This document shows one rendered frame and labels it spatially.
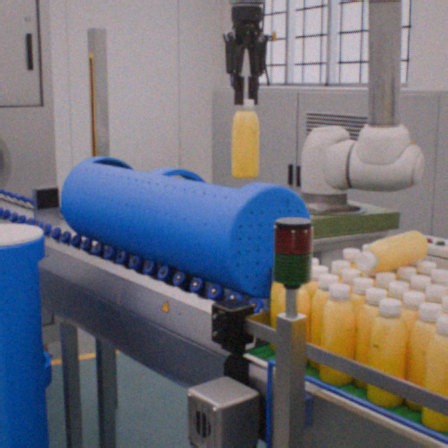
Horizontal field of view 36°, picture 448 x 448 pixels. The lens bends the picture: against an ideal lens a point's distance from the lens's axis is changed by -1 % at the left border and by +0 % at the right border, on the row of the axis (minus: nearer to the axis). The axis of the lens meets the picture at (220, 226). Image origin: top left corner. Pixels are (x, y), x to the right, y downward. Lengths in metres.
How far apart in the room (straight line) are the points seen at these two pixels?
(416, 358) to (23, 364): 1.26
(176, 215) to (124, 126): 5.34
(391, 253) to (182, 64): 6.00
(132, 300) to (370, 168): 0.83
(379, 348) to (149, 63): 6.10
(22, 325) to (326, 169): 1.05
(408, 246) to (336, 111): 2.29
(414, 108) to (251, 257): 1.79
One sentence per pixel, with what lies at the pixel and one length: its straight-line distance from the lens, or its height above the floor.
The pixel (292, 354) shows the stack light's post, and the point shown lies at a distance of 1.17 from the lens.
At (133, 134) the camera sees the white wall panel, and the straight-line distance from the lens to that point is 7.14.
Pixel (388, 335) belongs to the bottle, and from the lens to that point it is 1.29.
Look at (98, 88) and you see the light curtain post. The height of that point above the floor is 1.45.
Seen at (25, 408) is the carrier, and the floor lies 0.52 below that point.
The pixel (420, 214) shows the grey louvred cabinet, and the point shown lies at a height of 0.89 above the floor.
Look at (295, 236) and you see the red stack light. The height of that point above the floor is 1.24.
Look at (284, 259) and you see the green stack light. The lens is 1.12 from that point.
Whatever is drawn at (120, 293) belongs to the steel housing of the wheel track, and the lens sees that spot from 2.10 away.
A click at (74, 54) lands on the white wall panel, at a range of 6.94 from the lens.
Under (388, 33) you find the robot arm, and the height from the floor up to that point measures 1.62.
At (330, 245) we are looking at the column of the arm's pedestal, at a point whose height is 0.97.
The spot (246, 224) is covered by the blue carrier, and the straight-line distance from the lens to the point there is 1.65.
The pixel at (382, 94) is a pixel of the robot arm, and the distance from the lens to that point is 2.20.
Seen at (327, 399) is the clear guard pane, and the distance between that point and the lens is 1.29.
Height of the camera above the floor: 1.48
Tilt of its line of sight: 12 degrees down
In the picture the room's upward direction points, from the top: straight up
